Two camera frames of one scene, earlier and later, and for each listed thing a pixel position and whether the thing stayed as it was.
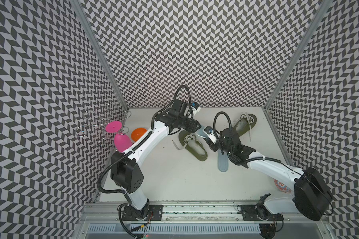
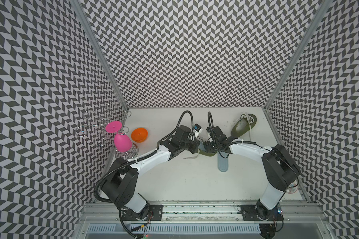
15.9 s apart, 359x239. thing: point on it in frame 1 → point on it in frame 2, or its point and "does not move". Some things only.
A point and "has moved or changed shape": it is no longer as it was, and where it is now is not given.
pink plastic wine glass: x=121 y=141 does not move
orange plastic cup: x=137 y=133 does not move
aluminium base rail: x=109 y=213 does not move
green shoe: x=194 y=146 has moved or changed shape
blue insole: x=223 y=161 does not move
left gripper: x=192 y=125 → x=195 y=144
